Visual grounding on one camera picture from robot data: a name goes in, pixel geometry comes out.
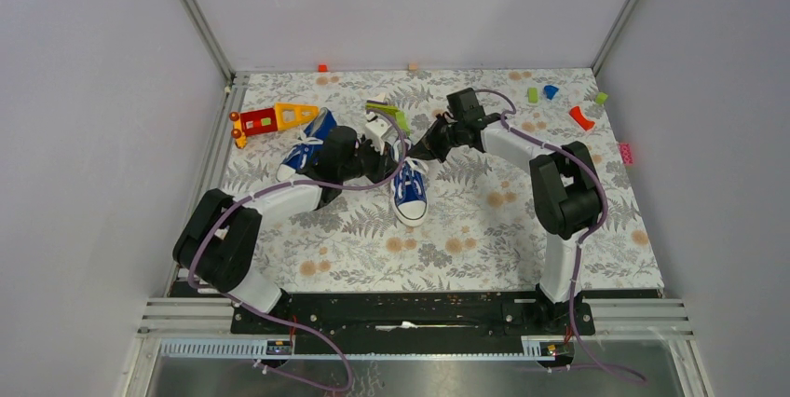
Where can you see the blue sneaker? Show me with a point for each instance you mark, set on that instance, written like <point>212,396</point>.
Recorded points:
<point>308,143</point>
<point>408,193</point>

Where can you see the green block short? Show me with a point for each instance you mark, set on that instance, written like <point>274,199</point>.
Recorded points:
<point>402,123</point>

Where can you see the floral table mat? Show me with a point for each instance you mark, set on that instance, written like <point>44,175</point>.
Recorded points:
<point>481,232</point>

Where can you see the pink lego brick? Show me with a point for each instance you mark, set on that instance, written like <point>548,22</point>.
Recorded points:
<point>626,154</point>

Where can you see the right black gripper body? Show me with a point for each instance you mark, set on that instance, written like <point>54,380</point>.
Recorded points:
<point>452,133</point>

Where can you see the blue wedge block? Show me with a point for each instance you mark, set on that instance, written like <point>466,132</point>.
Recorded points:
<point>550,91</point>

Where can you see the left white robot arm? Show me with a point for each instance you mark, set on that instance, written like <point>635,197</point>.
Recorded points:
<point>219,240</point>

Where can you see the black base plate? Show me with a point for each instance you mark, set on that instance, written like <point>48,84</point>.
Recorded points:
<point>447,317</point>

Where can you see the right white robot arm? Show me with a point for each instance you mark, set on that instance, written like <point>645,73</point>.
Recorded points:
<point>569,200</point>

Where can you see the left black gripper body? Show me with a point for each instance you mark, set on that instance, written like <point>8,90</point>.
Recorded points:
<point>371,162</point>

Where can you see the red yellow toy frame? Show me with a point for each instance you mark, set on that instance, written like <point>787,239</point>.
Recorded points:
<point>279,117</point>

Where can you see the red arch block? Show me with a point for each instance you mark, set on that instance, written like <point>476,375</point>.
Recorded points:
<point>578,116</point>

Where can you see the green block long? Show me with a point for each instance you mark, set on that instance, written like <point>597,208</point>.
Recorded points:
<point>382,107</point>

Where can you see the grey slotted cable duct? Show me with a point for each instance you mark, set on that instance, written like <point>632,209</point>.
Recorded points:
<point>311,348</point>

